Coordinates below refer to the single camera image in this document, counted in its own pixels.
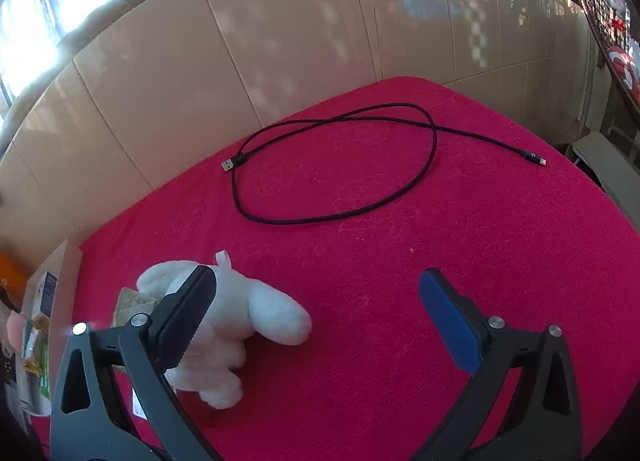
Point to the white plush toy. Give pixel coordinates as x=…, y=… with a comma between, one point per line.
x=260, y=311

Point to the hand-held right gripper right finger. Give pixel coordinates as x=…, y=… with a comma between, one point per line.
x=447, y=321

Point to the pink plush toy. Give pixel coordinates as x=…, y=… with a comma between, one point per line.
x=16, y=333

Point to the red white printed object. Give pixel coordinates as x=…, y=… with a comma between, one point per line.
x=625, y=63

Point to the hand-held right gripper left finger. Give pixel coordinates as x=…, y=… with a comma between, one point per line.
x=192, y=301

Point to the white cardboard box tray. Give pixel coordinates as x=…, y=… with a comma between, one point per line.
x=70, y=271

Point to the beige snack packet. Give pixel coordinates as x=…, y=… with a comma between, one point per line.
x=130, y=306

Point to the grey board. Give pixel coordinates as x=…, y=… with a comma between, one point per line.
x=610, y=166

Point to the blue white medicine box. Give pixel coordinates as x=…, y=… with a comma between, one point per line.
x=49, y=293

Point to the green snack packet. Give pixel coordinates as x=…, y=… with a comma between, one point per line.
x=40, y=366

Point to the red towel mat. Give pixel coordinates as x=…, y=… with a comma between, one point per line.
x=375, y=251

